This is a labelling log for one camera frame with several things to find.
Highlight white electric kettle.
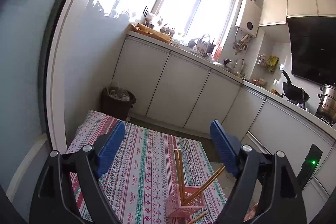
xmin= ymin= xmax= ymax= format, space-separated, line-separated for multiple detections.
xmin=232 ymin=59 xmax=245 ymax=78

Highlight black wok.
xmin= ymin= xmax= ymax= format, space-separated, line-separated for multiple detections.
xmin=280 ymin=70 xmax=310 ymax=109

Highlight steel stock pot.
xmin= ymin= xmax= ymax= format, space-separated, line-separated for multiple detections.
xmin=315 ymin=84 xmax=336 ymax=127

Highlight white lower kitchen cabinets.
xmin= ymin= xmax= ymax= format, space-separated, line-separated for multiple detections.
xmin=111 ymin=32 xmax=335 ymax=219

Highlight white upper cabinets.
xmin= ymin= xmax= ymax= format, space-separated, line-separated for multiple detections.
xmin=259 ymin=0 xmax=335 ymax=26

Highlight patterned red green tablecloth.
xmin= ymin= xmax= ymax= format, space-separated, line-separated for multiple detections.
xmin=65 ymin=109 xmax=228 ymax=224

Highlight pink plastic lattice holder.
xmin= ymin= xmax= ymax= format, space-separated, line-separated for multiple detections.
xmin=165 ymin=186 xmax=207 ymax=219

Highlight kitchen window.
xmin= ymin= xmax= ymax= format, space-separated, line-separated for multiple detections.
xmin=151 ymin=0 xmax=239 ymax=45

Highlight black device green light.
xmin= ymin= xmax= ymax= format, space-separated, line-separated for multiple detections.
xmin=297 ymin=144 xmax=323 ymax=190

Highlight knife block with utensils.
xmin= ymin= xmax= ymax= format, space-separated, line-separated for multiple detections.
xmin=196 ymin=34 xmax=215 ymax=55

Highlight white water heater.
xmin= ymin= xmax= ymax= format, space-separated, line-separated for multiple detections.
xmin=235 ymin=0 xmax=261 ymax=38

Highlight black range hood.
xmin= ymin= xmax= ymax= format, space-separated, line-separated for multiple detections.
xmin=287 ymin=16 xmax=336 ymax=85

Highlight dark trash bin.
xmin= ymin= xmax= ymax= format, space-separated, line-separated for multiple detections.
xmin=100 ymin=88 xmax=137 ymax=121

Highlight yellow cloth on counter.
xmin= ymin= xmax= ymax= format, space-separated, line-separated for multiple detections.
xmin=129 ymin=23 xmax=172 ymax=44

